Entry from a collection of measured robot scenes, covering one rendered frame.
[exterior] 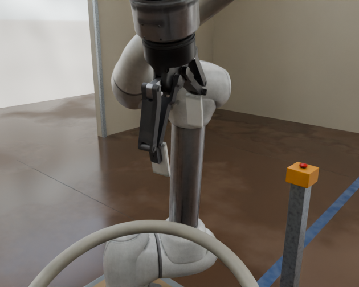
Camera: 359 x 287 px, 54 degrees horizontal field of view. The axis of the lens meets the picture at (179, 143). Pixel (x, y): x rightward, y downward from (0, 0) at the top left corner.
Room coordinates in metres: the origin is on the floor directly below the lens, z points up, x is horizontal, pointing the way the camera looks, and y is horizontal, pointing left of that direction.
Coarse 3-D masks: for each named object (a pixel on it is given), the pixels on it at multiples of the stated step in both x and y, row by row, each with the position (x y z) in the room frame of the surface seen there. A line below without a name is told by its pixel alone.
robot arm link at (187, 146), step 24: (216, 72) 0.95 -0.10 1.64; (168, 96) 0.91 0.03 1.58; (216, 96) 0.94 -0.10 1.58; (192, 144) 0.96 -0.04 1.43; (192, 168) 0.97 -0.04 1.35; (192, 192) 0.99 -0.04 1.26; (192, 216) 1.01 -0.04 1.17; (168, 240) 1.00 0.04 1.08; (168, 264) 0.99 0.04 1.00; (192, 264) 1.00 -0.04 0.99
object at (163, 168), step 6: (162, 144) 0.50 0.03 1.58; (162, 150) 0.51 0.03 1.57; (162, 156) 0.51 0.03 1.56; (162, 162) 0.52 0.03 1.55; (168, 162) 0.52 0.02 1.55; (156, 168) 0.53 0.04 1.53; (162, 168) 0.52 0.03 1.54; (168, 168) 0.52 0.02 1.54; (162, 174) 0.53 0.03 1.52; (168, 174) 0.52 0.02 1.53
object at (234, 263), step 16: (128, 224) 0.70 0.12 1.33; (144, 224) 0.70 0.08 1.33; (160, 224) 0.69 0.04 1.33; (176, 224) 0.69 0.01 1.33; (80, 240) 0.67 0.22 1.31; (96, 240) 0.67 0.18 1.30; (192, 240) 0.66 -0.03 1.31; (208, 240) 0.65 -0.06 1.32; (64, 256) 0.64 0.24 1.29; (224, 256) 0.61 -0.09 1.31; (48, 272) 0.60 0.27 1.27; (240, 272) 0.58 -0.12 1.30
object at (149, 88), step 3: (156, 78) 0.50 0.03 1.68; (159, 78) 0.50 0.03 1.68; (153, 81) 0.49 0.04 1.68; (156, 81) 0.49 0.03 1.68; (159, 81) 0.49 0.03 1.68; (147, 84) 0.48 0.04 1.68; (150, 84) 0.48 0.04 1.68; (153, 84) 0.48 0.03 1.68; (159, 84) 0.49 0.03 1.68; (147, 87) 0.48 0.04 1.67; (150, 87) 0.47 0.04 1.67; (147, 90) 0.48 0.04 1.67; (150, 90) 0.47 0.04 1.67; (147, 93) 0.48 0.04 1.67; (150, 93) 0.47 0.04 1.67; (162, 93) 0.49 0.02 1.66; (147, 96) 0.48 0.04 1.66; (150, 96) 0.48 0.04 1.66
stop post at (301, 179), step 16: (288, 176) 1.64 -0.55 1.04; (304, 176) 1.58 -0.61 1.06; (304, 192) 1.60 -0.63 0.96; (288, 208) 1.65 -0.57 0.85; (304, 208) 1.61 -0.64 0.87; (288, 224) 1.64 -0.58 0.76; (304, 224) 1.63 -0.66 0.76; (288, 240) 1.64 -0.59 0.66; (288, 256) 1.63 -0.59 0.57; (288, 272) 1.62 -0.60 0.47
